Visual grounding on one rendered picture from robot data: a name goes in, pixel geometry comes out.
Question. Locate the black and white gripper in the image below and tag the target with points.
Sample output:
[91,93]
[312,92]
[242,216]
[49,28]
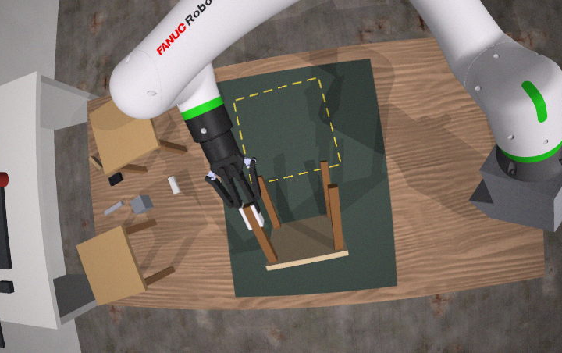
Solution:
[226,161]

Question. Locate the white flat bar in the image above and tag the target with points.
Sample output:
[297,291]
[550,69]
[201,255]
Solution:
[174,184]

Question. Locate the light grey rectangular bar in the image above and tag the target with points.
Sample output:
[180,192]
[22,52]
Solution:
[113,208]

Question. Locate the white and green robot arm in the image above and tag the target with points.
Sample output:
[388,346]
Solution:
[519,91]

